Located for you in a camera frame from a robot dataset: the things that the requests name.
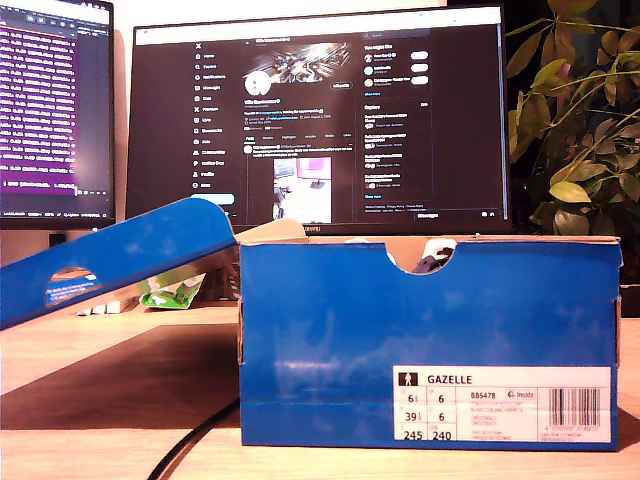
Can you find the blue shoebox base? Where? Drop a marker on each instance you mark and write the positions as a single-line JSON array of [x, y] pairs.
[[325, 350]]

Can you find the blue shoebox lid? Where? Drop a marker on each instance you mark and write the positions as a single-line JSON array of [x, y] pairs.
[[125, 250]]

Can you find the white small box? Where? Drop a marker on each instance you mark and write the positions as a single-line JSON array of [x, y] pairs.
[[85, 311], [101, 308], [116, 305]]

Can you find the dark monitor stand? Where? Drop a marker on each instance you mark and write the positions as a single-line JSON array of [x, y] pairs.
[[225, 285]]

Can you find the navy white shoe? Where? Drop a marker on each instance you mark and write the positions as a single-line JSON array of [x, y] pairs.
[[431, 262]]

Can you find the black wide Huawei monitor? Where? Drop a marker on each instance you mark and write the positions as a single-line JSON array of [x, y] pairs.
[[320, 125]]

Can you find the green white snack bag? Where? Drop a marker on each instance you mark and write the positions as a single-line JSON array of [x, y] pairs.
[[170, 298]]

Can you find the small black device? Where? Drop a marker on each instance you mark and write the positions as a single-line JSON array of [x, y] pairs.
[[57, 239]]

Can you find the green leafy houseplant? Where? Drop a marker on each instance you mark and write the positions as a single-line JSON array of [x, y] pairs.
[[575, 150]]

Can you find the monitor with purple text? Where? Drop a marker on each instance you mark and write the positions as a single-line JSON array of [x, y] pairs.
[[45, 100]]

